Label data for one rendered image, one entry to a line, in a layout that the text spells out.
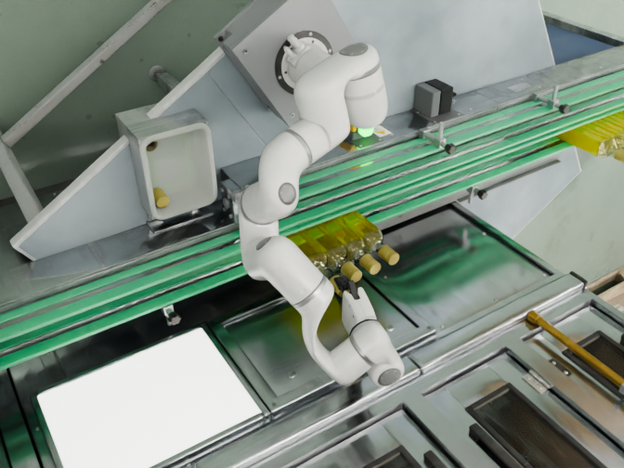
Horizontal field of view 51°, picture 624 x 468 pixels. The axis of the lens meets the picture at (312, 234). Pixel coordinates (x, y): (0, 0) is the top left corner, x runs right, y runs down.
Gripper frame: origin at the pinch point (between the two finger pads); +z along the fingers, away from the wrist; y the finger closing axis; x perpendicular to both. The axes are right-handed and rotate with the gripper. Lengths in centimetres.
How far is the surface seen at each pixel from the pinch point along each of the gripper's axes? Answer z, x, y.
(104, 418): -10, 58, -13
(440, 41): 58, -51, 35
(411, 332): -7.2, -15.8, -12.2
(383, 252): 9.1, -14.3, 1.2
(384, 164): 29.9, -22.5, 13.6
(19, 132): 83, 72, 12
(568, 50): 87, -120, 14
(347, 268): 5.9, -3.5, 0.9
